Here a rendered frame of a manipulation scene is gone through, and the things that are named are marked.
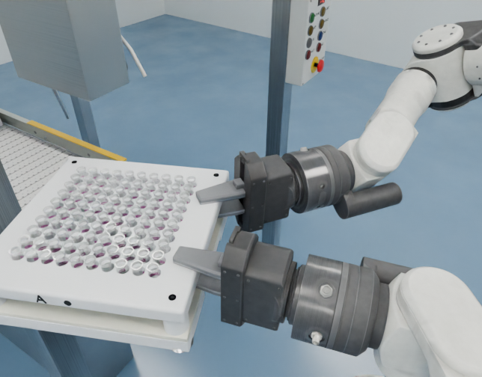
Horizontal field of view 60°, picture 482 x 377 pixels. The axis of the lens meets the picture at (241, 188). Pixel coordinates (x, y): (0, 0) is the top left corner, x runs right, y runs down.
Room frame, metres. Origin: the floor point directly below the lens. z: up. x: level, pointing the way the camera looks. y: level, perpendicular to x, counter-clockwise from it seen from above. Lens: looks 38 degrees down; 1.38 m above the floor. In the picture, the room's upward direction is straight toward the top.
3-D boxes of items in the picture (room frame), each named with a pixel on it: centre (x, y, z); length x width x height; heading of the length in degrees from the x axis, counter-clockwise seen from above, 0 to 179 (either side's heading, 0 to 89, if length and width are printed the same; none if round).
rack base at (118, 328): (0.38, 0.16, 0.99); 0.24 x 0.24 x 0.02; 81
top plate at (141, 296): (0.38, 0.16, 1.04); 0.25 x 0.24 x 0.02; 171
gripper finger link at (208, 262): (0.31, 0.04, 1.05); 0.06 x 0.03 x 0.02; 73
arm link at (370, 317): (0.26, -0.16, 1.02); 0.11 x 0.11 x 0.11; 73
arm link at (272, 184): (0.46, -0.05, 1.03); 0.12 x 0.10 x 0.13; 113
